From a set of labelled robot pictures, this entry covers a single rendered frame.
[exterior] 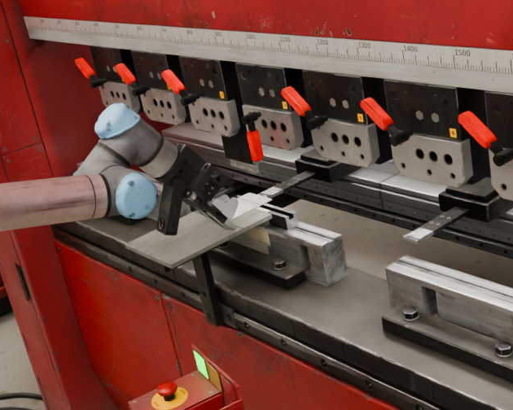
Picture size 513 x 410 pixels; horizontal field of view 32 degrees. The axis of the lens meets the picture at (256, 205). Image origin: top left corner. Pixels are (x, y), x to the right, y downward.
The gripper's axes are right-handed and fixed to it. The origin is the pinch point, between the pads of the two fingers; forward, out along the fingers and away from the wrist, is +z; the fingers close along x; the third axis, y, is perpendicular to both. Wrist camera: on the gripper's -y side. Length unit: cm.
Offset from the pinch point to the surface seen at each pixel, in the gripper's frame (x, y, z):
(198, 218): 15.3, 0.2, 1.7
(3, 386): 170, -73, 63
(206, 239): 4.0, -4.0, -0.5
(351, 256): 141, 49, 150
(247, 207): 10.1, 8.0, 7.3
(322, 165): 9.7, 26.7, 17.9
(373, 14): -41, 34, -26
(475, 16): -60, 35, -24
